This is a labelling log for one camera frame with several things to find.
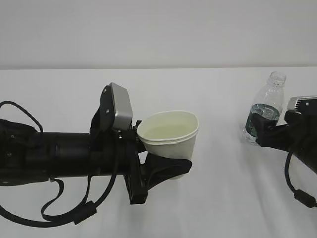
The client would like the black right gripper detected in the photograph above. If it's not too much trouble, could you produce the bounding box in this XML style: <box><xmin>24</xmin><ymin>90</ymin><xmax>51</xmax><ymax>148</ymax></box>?
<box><xmin>251</xmin><ymin>111</ymin><xmax>317</xmax><ymax>159</ymax></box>

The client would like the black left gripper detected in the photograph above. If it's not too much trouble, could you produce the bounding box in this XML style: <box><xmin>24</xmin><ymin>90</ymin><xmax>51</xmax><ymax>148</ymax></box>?
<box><xmin>88</xmin><ymin>116</ymin><xmax>193</xmax><ymax>205</ymax></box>

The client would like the clear water bottle green label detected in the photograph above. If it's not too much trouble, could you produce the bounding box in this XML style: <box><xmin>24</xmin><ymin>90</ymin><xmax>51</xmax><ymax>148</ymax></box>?
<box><xmin>243</xmin><ymin>71</ymin><xmax>286</xmax><ymax>146</ymax></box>

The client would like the white paper cup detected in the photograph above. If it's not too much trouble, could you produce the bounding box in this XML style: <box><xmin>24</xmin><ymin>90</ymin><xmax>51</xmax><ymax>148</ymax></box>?
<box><xmin>136</xmin><ymin>110</ymin><xmax>200</xmax><ymax>180</ymax></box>

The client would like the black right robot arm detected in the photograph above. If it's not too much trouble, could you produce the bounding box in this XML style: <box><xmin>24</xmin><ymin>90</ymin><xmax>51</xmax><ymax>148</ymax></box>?
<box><xmin>251</xmin><ymin>111</ymin><xmax>317</xmax><ymax>172</ymax></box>

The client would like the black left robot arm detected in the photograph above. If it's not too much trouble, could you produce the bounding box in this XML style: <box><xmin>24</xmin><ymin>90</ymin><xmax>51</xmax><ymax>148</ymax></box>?
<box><xmin>0</xmin><ymin>119</ymin><xmax>192</xmax><ymax>204</ymax></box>

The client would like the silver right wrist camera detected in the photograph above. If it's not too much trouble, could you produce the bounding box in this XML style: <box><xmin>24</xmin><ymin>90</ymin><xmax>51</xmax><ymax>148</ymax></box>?
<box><xmin>287</xmin><ymin>96</ymin><xmax>317</xmax><ymax>116</ymax></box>

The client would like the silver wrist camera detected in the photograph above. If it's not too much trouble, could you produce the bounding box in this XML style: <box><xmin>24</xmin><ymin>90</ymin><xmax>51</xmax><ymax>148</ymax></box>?
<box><xmin>287</xmin><ymin>96</ymin><xmax>317</xmax><ymax>116</ymax></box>
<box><xmin>97</xmin><ymin>82</ymin><xmax>133</xmax><ymax>131</ymax></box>

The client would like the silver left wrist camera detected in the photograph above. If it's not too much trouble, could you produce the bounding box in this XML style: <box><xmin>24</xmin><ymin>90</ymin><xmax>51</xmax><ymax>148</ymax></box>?
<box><xmin>97</xmin><ymin>82</ymin><xmax>133</xmax><ymax>131</ymax></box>

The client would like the black left camera cable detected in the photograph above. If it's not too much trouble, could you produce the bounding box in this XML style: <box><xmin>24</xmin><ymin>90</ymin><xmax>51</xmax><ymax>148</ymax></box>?
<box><xmin>0</xmin><ymin>100</ymin><xmax>117</xmax><ymax>226</ymax></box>

